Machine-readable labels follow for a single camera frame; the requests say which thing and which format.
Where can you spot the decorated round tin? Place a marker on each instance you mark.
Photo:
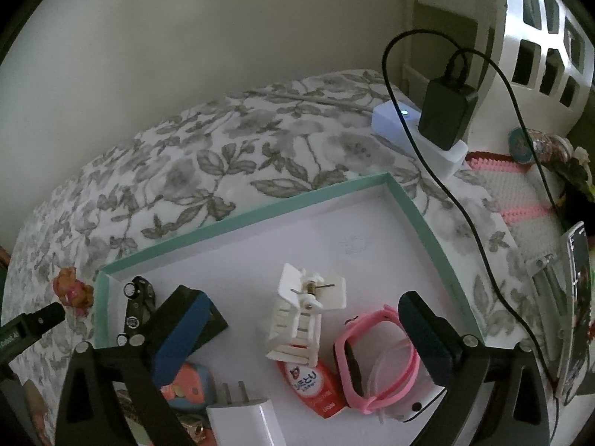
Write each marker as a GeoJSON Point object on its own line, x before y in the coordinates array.
{"type": "Point", "coordinates": [524, 146]}

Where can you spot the pink white crochet mat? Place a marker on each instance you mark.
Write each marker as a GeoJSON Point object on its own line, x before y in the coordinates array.
{"type": "Point", "coordinates": [519, 195]}

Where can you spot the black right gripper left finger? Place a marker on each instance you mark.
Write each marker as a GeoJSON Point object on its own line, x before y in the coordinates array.
{"type": "Point", "coordinates": [89, 412]}

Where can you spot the pink kids smartwatch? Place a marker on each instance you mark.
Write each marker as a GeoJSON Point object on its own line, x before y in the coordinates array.
{"type": "Point", "coordinates": [380, 371]}

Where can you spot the black plugged charger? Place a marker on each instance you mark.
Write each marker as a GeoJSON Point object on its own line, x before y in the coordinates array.
{"type": "Point", "coordinates": [447, 111]}

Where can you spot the white lattice furniture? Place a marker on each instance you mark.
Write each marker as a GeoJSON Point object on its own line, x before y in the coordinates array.
{"type": "Point", "coordinates": [540, 73]}

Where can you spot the white plastic windmill toy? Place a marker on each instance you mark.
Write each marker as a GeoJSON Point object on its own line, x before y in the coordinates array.
{"type": "Point", "coordinates": [295, 328]}

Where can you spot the grey floral tablecloth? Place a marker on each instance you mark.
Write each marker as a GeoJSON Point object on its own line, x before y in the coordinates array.
{"type": "Point", "coordinates": [239, 153]}

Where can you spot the black toy car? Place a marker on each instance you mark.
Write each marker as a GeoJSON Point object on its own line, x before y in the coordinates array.
{"type": "Point", "coordinates": [139, 309]}

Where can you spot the white power strip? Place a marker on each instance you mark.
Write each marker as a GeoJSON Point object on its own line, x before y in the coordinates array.
{"type": "Point", "coordinates": [386, 124]}

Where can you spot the white power adapter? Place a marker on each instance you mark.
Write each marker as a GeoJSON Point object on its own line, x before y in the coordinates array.
{"type": "Point", "coordinates": [243, 421]}

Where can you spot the pink puppy toy figure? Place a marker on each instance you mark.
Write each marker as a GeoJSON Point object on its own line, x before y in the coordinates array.
{"type": "Point", "coordinates": [73, 292]}

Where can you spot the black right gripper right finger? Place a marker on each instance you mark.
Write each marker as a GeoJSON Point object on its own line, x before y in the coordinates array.
{"type": "Point", "coordinates": [516, 412]}

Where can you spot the white tray with teal rim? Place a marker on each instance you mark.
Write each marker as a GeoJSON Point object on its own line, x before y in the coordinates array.
{"type": "Point", "coordinates": [368, 231]}

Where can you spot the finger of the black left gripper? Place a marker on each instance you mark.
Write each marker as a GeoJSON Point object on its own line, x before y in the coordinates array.
{"type": "Point", "coordinates": [26, 329]}

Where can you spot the blue and coral toy case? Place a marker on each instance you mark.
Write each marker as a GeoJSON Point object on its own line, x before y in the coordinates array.
{"type": "Point", "coordinates": [192, 390]}

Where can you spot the red glue tube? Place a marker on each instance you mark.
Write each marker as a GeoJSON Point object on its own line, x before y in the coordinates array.
{"type": "Point", "coordinates": [316, 386]}

